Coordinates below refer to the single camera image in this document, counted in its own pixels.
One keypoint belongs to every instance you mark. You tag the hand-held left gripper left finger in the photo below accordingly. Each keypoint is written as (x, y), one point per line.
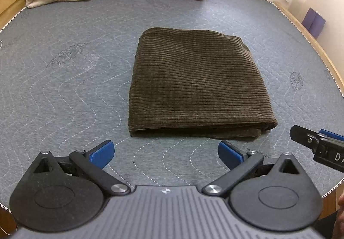
(103, 151)

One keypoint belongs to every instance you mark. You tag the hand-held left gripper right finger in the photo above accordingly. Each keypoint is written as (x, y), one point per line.
(230, 152)

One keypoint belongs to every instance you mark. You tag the purple block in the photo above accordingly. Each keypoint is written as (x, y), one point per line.
(314, 24)

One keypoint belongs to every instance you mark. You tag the grey quilted mattress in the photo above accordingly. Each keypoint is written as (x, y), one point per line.
(80, 80)

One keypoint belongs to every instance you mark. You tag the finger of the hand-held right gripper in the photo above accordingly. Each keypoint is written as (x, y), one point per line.
(332, 133)
(302, 134)

